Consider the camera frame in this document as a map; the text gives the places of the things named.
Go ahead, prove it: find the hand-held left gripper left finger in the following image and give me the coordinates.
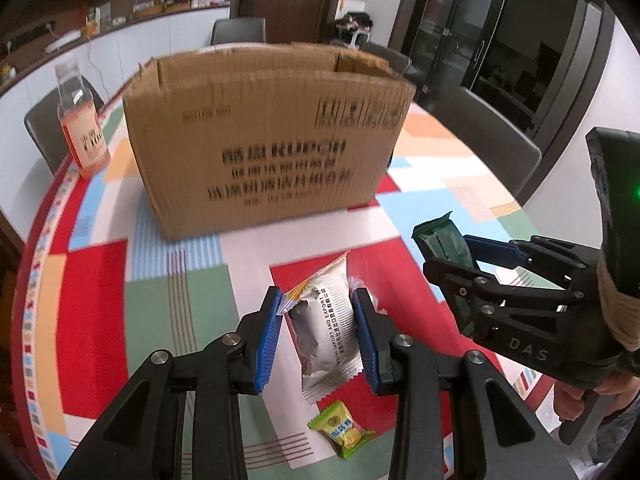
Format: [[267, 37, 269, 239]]
[[57, 286, 283, 480]]

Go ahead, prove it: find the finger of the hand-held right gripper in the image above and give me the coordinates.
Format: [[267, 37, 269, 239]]
[[422, 257, 587, 313], [462, 234, 601, 283]]

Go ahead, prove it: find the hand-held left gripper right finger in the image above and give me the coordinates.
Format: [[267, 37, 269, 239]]
[[350, 287, 576, 480]]

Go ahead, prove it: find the dark green snack bar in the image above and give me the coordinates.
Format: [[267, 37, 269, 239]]
[[411, 211, 477, 338]]

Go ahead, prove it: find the white silver snack packet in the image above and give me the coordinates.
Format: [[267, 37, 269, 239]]
[[280, 251, 363, 406]]

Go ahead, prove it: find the brown cardboard box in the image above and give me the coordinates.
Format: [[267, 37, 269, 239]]
[[122, 44, 417, 242]]

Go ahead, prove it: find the person's right forearm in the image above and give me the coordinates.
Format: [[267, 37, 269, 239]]
[[582, 405, 640, 480]]

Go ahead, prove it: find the person's right hand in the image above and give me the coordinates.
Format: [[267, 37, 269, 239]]
[[552, 370, 640, 423]]

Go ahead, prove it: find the green yellow candy packet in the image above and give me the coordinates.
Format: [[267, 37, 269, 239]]
[[307, 400, 377, 459]]

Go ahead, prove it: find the grey dining chair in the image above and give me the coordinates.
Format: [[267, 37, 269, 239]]
[[425, 86, 543, 201], [360, 41, 413, 83], [24, 77, 106, 176], [210, 16, 267, 46]]

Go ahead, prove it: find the dark glass door cabinet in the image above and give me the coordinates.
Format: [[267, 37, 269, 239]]
[[390, 0, 616, 211]]

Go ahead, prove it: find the white stool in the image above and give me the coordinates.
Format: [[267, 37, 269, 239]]
[[337, 27, 371, 49]]

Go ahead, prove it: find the black bag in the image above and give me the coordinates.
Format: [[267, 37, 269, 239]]
[[335, 10, 374, 31]]

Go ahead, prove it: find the pink drink bottle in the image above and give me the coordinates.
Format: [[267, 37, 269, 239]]
[[54, 57, 112, 178]]

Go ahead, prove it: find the white sideboard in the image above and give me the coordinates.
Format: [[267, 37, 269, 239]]
[[0, 2, 231, 126]]

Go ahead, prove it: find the white round cooker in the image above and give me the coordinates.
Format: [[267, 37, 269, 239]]
[[45, 30, 81, 54]]

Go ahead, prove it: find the white cable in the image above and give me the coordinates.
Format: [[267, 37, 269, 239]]
[[87, 35, 109, 106]]

